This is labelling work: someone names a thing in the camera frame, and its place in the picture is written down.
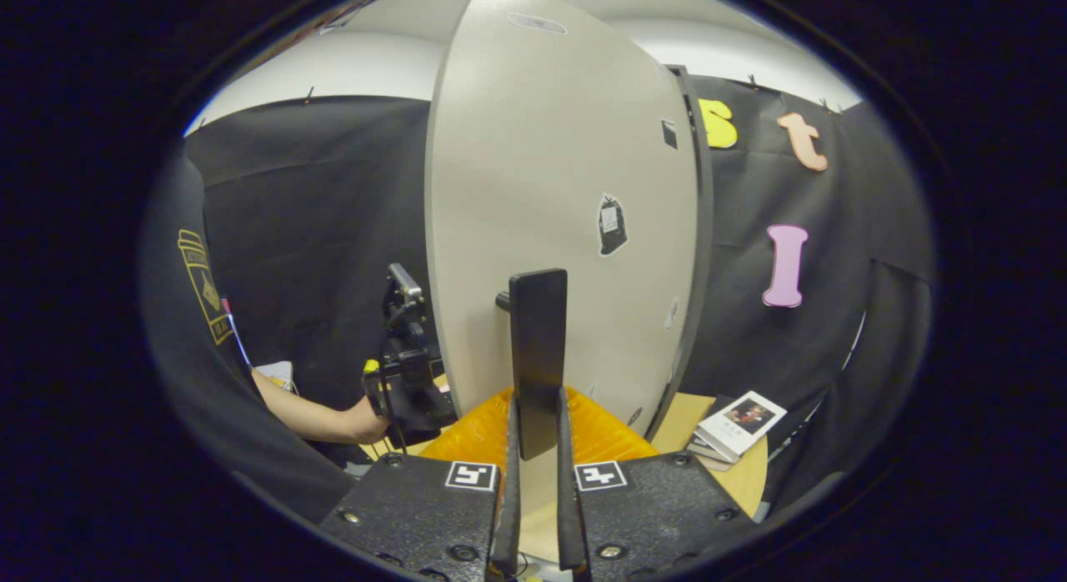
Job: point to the beige cabinet door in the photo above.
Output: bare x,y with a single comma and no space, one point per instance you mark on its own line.
542,148

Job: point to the grey book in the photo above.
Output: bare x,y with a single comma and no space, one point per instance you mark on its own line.
704,450

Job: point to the white photo-cover book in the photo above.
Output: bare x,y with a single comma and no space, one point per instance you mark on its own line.
742,423

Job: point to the person's black shirt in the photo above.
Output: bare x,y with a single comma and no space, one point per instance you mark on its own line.
192,382

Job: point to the black backdrop cloth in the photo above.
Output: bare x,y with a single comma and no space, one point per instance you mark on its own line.
317,215

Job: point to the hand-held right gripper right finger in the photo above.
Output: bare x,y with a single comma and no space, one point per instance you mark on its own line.
568,515

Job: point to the brown-edged book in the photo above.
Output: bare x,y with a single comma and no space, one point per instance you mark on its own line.
715,464

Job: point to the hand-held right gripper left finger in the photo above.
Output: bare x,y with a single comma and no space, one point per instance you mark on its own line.
507,515

